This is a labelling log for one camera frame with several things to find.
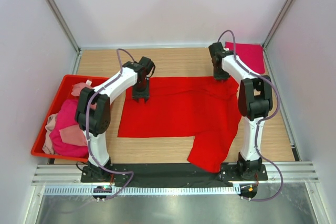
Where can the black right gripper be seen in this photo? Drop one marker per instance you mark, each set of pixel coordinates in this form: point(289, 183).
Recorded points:
point(223, 77)

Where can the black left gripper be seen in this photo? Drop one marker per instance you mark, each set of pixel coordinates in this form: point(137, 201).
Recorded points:
point(145, 95)

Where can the red t shirt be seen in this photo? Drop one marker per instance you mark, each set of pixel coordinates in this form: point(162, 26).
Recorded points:
point(201, 107)

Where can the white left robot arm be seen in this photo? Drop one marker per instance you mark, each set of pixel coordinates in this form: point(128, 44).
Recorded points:
point(93, 114)

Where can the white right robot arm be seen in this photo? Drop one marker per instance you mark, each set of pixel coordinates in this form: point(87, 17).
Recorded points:
point(254, 104)

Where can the folded magenta t shirt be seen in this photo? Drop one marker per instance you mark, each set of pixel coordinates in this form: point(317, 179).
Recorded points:
point(252, 56)

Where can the red plastic bin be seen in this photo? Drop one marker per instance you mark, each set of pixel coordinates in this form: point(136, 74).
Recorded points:
point(62, 94)

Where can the light pink t shirt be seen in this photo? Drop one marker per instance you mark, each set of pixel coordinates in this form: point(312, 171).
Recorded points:
point(73, 134)

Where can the magenta t shirt in bin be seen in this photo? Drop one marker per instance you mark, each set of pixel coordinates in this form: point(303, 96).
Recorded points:
point(66, 117)

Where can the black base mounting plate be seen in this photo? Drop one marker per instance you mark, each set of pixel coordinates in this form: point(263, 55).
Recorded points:
point(176, 175)

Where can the beige t shirt in bin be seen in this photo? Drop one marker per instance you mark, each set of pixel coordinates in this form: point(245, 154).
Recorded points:
point(48, 145)

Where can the white slotted cable duct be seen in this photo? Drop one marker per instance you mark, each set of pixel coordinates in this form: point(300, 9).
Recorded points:
point(95, 190)

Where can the left aluminium frame post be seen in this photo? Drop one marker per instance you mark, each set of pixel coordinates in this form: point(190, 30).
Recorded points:
point(64, 26)

